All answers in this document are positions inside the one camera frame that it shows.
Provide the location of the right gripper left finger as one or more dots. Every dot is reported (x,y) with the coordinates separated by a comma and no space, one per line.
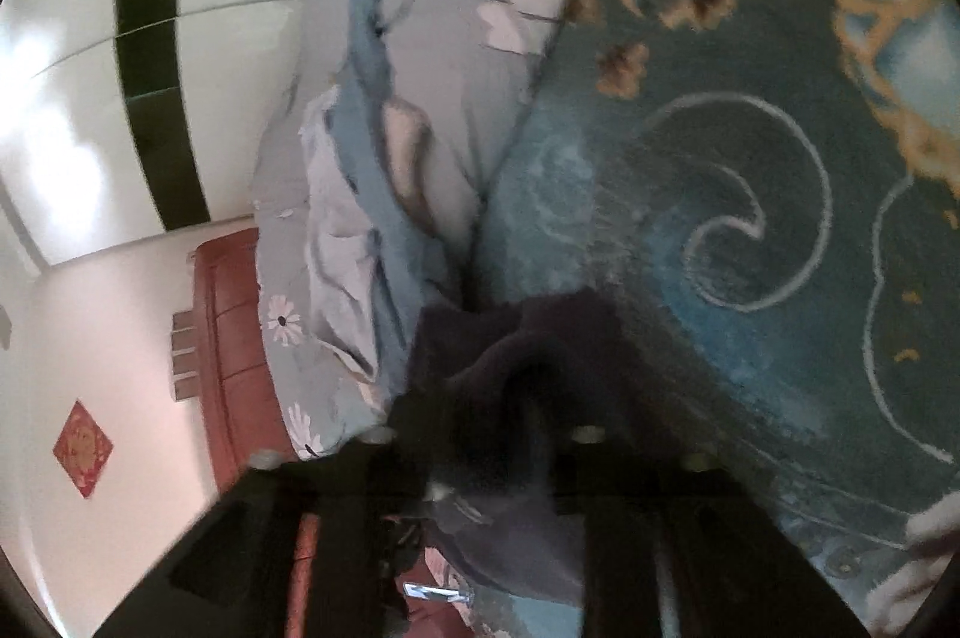
(313,540)

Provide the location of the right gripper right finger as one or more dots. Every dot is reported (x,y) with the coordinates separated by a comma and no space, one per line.
(670,550)

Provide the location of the black white jacket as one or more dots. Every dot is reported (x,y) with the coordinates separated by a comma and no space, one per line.
(490,397)

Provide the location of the brown leather headboard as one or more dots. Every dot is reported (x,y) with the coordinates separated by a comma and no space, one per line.
(240,410)

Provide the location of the teal floral bed blanket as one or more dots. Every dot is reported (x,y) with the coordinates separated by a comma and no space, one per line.
(767,191)

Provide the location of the white black wardrobe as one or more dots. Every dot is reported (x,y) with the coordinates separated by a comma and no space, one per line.
(125,120)

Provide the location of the grey floral quilt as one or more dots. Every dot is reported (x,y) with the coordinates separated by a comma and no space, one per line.
(369,188)

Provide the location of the red wall decoration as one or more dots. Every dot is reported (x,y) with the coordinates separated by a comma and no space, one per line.
(82,449)

